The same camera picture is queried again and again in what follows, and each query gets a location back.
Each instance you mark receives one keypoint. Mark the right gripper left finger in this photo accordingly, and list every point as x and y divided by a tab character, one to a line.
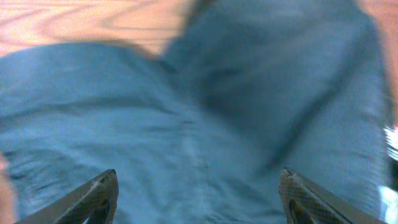
94	202

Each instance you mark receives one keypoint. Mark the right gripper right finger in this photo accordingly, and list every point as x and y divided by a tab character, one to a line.
305	202

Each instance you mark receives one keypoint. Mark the dark blue garment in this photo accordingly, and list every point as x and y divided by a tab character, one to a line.
201	133

